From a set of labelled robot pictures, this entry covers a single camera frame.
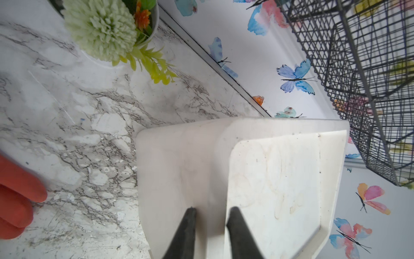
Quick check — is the red work glove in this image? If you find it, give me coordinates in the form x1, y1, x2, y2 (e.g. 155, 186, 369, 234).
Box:
1, 156, 47, 240

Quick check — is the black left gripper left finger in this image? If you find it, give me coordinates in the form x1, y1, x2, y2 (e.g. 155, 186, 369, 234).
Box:
163, 207, 197, 259

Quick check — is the white three-drawer cabinet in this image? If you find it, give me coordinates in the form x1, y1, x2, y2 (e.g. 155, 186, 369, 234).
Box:
135, 117, 349, 259

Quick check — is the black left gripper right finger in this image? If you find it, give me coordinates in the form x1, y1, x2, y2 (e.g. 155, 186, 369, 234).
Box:
226, 207, 264, 259

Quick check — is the artificial green flower plant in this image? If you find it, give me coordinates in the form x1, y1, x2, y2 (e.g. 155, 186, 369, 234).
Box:
61, 0, 177, 85

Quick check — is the black wire wall basket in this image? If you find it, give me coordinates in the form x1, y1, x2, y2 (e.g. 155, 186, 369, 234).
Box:
281, 1, 414, 186

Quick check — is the white flower pot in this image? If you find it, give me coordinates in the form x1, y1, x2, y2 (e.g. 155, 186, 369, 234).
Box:
81, 1, 160, 69

